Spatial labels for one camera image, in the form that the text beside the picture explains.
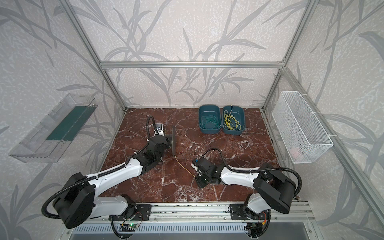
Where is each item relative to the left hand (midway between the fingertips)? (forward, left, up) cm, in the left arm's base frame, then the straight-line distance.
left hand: (165, 129), depth 85 cm
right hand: (-21, -19, -17) cm, 33 cm away
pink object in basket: (-16, -67, +4) cm, 69 cm away
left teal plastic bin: (+27, -27, -13) cm, 40 cm away
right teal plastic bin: (+28, -50, -16) cm, 60 cm away
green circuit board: (-44, +11, -17) cm, 49 cm away
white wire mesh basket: (-15, -63, +18) cm, 67 cm away
